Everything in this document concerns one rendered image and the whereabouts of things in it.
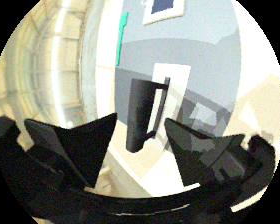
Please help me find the turquoise flat trowel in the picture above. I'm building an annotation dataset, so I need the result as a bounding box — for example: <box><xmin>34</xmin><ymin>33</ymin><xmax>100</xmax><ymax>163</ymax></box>
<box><xmin>116</xmin><ymin>11</ymin><xmax>128</xmax><ymax>65</ymax></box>

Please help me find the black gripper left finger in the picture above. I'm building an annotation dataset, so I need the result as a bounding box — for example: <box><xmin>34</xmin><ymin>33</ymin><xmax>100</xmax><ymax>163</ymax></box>
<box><xmin>23</xmin><ymin>113</ymin><xmax>117</xmax><ymax>189</ymax></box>

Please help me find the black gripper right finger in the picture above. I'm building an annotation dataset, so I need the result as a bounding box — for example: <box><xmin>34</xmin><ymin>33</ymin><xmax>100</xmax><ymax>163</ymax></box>
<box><xmin>164</xmin><ymin>117</ymin><xmax>245</xmax><ymax>188</ymax></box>

